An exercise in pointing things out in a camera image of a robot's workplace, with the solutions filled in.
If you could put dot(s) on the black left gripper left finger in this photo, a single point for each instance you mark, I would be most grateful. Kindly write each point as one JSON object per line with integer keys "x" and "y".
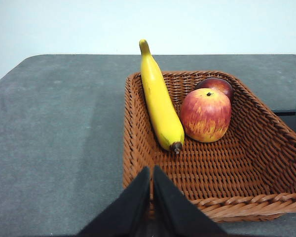
{"x": 128, "y": 209}

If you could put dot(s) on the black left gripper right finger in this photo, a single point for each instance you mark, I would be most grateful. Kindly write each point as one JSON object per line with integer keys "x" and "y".
{"x": 177, "y": 209}

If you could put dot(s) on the brown wicker basket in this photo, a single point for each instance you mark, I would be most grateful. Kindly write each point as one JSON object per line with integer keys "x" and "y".
{"x": 224, "y": 172}

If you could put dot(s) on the red yellow apple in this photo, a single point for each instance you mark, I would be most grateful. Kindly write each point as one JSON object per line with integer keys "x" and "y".
{"x": 204, "y": 116}

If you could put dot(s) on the yellow banana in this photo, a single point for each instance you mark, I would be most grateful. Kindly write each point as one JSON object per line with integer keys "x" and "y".
{"x": 158, "y": 103}

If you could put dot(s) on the dark red peach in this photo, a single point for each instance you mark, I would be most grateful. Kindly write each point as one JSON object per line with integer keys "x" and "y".
{"x": 218, "y": 85}

